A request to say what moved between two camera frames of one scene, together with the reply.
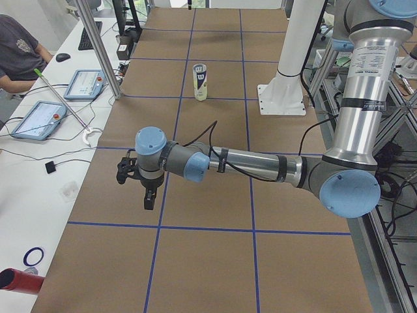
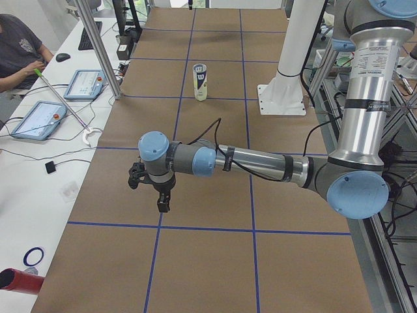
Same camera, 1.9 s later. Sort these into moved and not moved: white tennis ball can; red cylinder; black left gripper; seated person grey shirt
Moved: black left gripper
Not moved: red cylinder; white tennis ball can; seated person grey shirt
